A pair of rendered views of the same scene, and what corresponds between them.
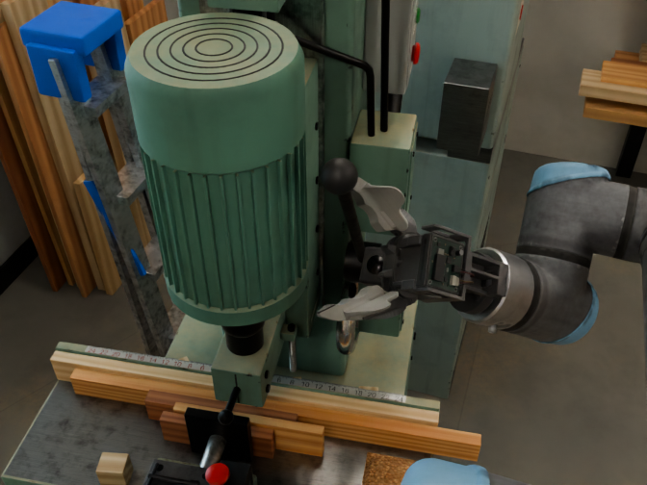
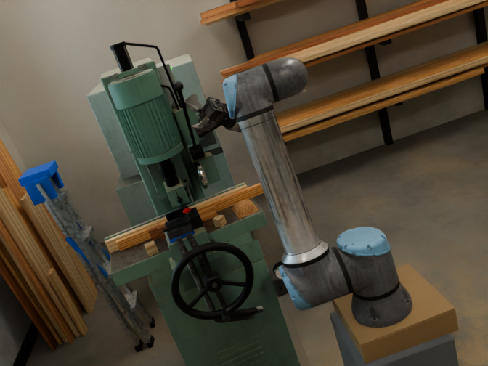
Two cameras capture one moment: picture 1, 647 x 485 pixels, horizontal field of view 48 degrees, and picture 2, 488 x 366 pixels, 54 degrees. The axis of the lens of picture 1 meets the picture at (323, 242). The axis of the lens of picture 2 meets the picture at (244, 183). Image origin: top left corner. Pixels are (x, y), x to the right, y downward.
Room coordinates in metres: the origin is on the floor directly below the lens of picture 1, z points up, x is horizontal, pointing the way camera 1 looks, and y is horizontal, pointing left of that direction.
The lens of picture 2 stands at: (-1.06, 0.47, 1.66)
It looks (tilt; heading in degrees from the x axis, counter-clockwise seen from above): 21 degrees down; 340
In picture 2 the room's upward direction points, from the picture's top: 18 degrees counter-clockwise
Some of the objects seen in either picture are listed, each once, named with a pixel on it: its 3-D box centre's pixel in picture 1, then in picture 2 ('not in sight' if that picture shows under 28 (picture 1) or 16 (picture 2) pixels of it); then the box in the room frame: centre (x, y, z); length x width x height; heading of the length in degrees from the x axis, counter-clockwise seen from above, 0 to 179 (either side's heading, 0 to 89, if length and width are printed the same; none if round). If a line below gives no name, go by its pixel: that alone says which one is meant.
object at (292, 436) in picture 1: (248, 429); (189, 219); (0.62, 0.11, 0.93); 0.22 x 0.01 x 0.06; 79
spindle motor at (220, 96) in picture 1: (227, 176); (147, 117); (0.66, 0.11, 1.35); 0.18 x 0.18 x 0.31
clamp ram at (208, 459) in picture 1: (213, 453); (181, 223); (0.57, 0.15, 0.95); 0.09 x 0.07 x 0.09; 79
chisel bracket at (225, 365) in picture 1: (252, 353); (176, 192); (0.68, 0.10, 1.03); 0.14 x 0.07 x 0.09; 169
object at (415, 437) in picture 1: (269, 413); (192, 216); (0.66, 0.08, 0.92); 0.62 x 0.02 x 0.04; 79
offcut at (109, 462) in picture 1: (115, 470); (151, 247); (0.56, 0.29, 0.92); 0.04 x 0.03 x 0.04; 86
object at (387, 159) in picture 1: (382, 173); (187, 124); (0.84, -0.08, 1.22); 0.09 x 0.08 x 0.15; 169
